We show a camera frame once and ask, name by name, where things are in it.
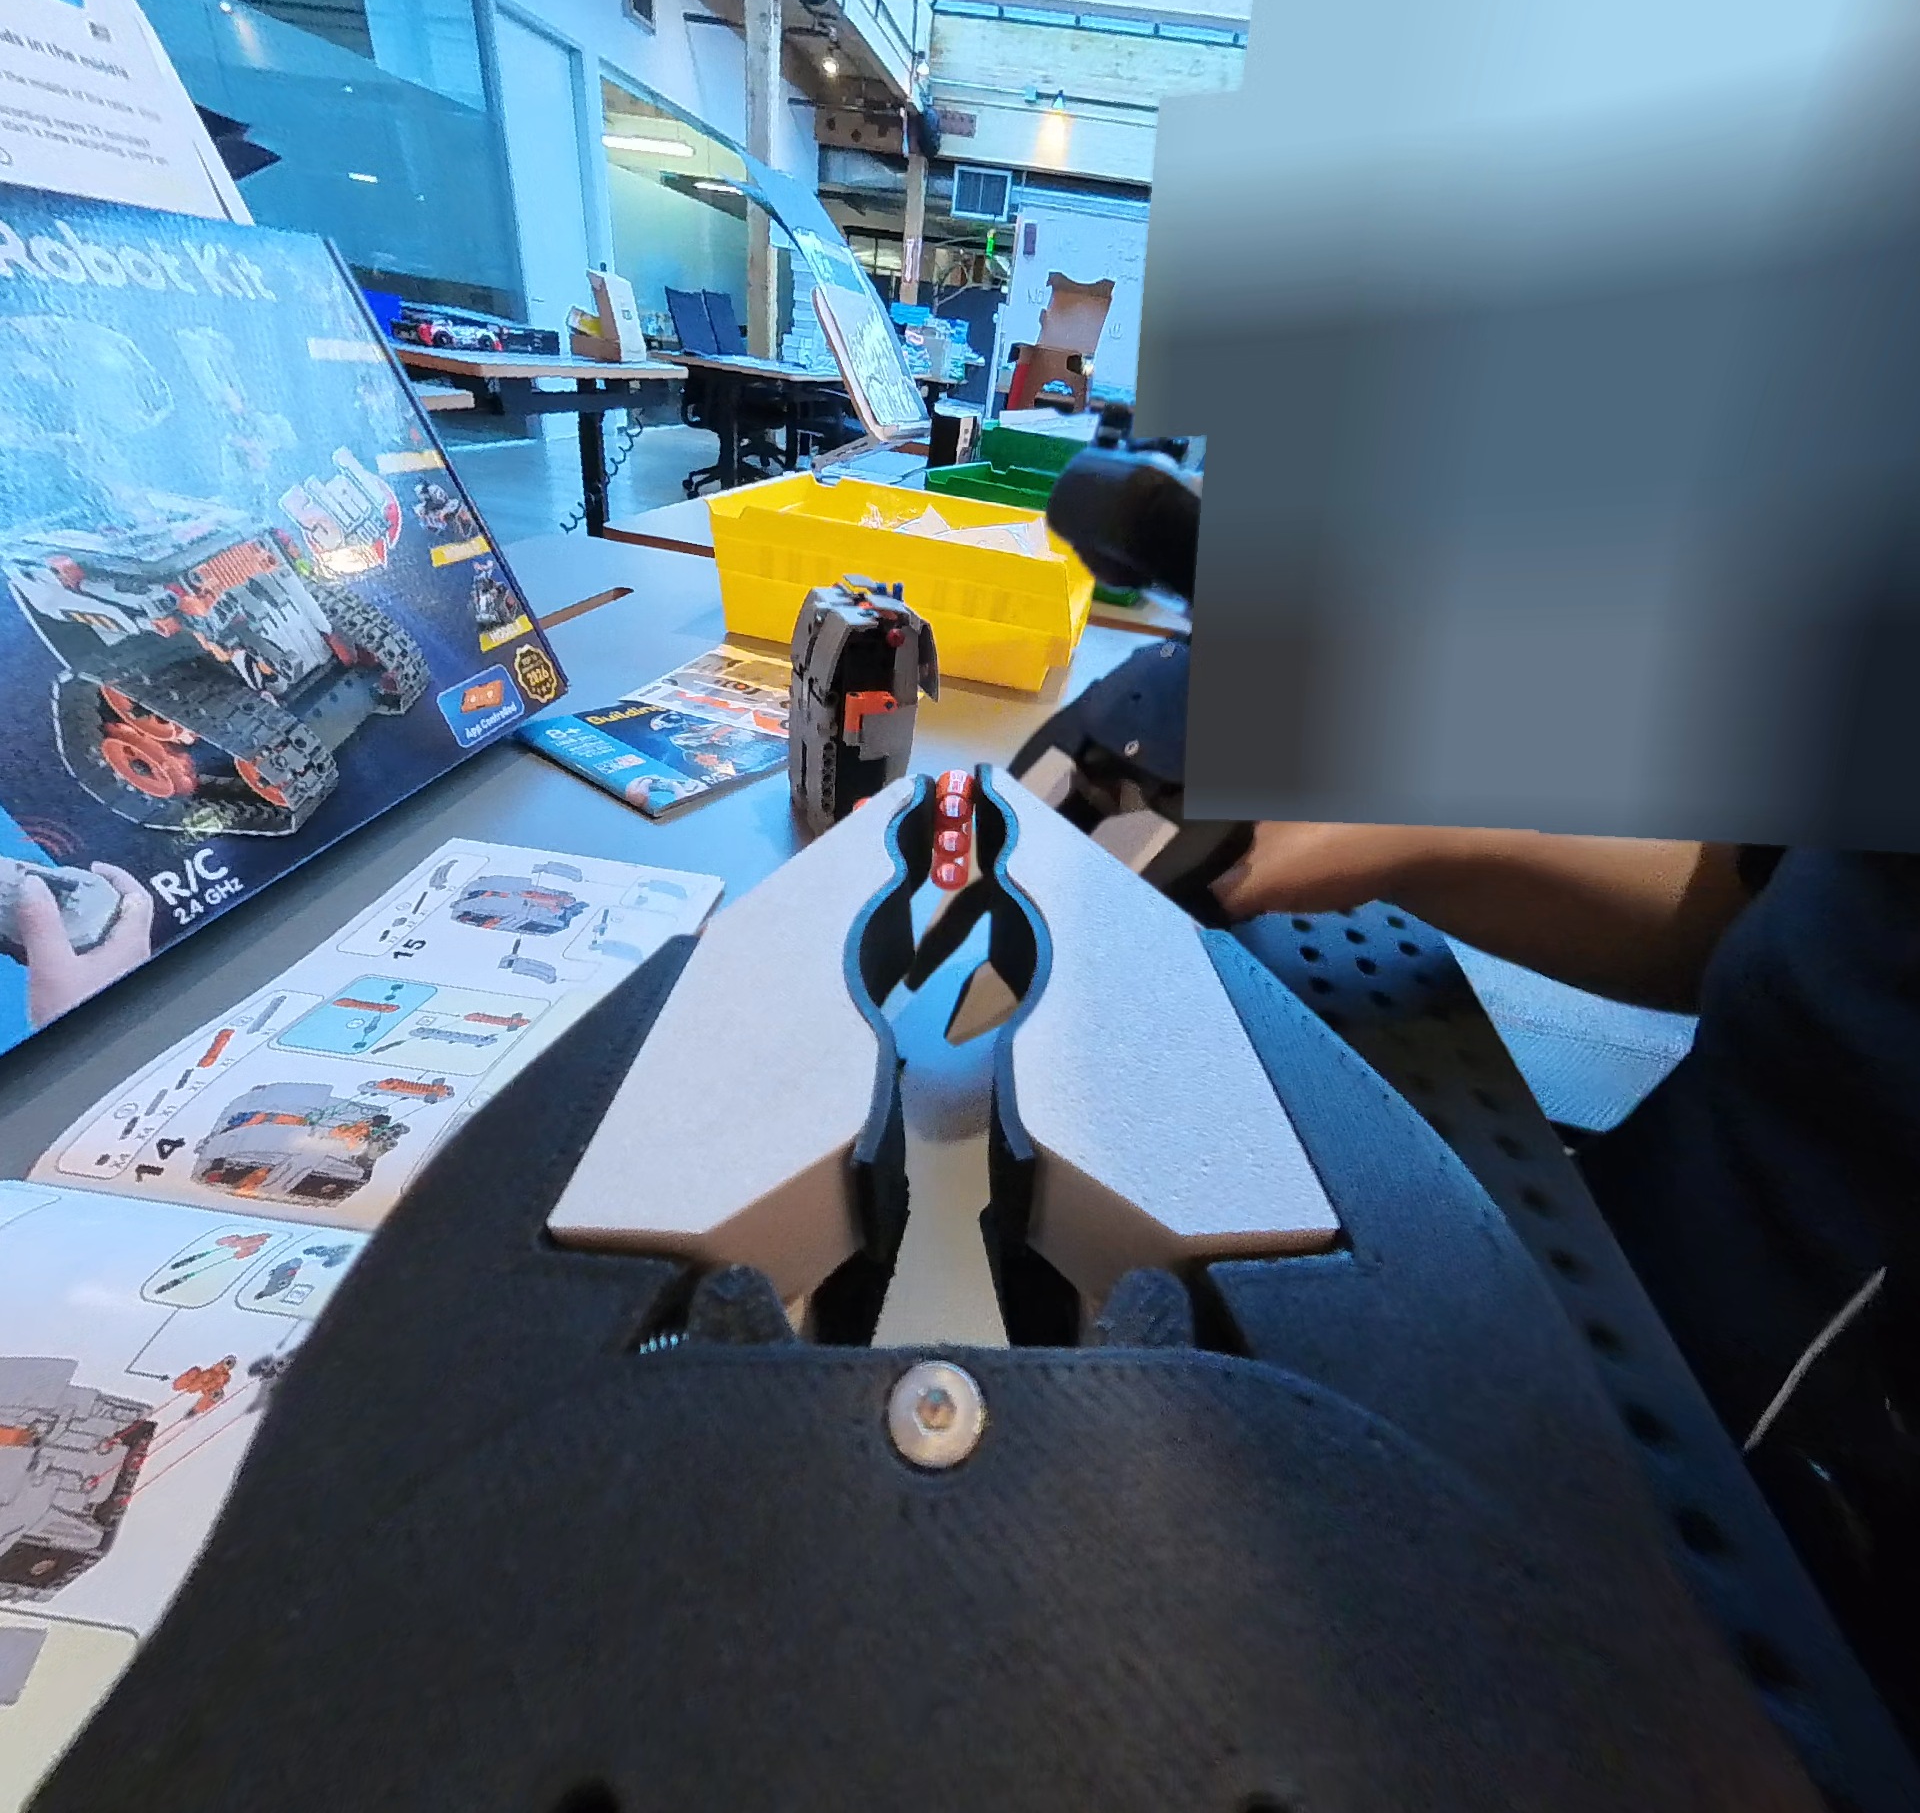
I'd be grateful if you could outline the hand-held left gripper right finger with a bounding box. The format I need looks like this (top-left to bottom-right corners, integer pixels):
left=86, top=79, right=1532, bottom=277
left=982, top=766, right=1344, bottom=1343

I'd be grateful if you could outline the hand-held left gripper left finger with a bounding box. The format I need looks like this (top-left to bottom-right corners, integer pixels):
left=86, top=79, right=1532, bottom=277
left=548, top=775, right=917, bottom=1343

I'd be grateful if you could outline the person's right forearm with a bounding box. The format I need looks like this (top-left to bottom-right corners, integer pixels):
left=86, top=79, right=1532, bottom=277
left=1212, top=820, right=1749, bottom=1012

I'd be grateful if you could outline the grey desk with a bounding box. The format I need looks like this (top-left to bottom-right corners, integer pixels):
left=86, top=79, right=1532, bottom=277
left=0, top=530, right=1195, bottom=1813

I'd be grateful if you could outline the yellow plastic bin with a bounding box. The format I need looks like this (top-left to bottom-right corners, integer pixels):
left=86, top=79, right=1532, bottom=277
left=707, top=472, right=1097, bottom=693

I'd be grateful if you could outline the green plastic bin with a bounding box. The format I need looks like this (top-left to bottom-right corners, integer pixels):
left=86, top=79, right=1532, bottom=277
left=925, top=421, right=1103, bottom=514

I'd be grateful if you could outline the grey toy brick assembly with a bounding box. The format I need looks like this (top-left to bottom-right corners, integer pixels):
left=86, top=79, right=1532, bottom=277
left=789, top=576, right=942, bottom=838

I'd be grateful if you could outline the closed blue building manual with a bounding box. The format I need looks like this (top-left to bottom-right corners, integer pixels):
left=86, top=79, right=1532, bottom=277
left=515, top=650, right=795, bottom=819

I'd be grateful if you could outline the open instruction booklet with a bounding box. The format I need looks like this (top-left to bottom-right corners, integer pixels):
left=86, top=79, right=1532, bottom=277
left=0, top=838, right=725, bottom=1739

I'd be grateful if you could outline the brown cardboard stand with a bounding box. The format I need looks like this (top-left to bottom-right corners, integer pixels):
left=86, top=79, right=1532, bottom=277
left=1003, top=271, right=1119, bottom=411

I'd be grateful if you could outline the leaning printed board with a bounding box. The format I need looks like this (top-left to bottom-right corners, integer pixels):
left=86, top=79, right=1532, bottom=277
left=811, top=281, right=931, bottom=442

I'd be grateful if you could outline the whiteboard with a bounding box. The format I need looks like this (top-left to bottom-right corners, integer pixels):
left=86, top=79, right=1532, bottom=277
left=1010, top=185, right=1157, bottom=406

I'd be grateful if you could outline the open cardboard box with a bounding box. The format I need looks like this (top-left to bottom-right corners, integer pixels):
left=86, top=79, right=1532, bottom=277
left=565, top=267, right=650, bottom=364

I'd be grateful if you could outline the wooden background table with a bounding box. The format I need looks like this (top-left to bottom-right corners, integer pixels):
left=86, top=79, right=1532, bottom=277
left=392, top=342, right=691, bottom=532

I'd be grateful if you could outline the toy car display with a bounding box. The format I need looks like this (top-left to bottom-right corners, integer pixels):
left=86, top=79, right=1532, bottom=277
left=392, top=298, right=563, bottom=358

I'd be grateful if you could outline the blue robot kit box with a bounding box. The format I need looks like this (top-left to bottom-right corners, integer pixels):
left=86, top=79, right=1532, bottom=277
left=0, top=182, right=568, bottom=1057

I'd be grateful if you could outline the white printed sign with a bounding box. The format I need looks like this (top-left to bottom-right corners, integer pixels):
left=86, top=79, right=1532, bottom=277
left=0, top=0, right=256, bottom=225

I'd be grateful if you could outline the thin white cable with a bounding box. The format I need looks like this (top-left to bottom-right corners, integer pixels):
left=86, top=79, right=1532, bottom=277
left=1745, top=1270, right=1887, bottom=1450

